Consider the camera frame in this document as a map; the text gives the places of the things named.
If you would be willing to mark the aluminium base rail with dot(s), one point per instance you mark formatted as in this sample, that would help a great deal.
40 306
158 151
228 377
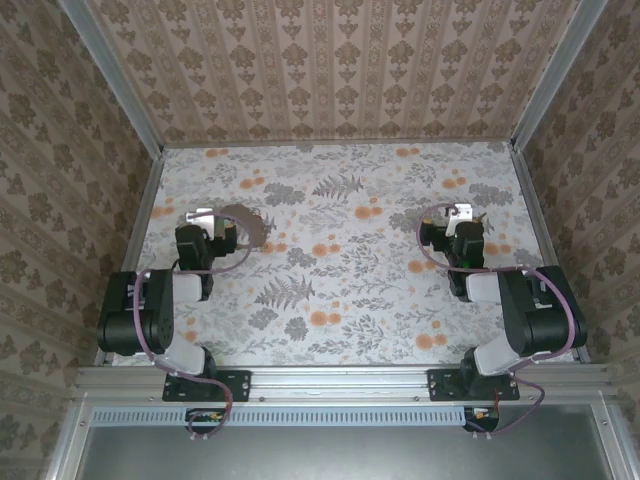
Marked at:
340 382

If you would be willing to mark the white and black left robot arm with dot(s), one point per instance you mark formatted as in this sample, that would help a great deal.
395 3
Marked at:
150 310

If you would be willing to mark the grey metal panel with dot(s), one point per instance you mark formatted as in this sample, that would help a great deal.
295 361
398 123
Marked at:
325 455

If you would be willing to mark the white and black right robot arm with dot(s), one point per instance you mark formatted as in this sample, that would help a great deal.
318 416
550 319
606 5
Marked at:
535 310

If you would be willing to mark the aluminium frame post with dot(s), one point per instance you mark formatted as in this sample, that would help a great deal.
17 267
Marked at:
110 75
555 70

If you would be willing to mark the aluminium side rail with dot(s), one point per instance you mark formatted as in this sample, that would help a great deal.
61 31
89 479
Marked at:
143 210
536 210

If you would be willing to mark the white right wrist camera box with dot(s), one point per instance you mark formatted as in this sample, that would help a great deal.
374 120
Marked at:
461 212

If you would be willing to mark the floral table mat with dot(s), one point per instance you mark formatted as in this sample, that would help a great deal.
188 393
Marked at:
350 240

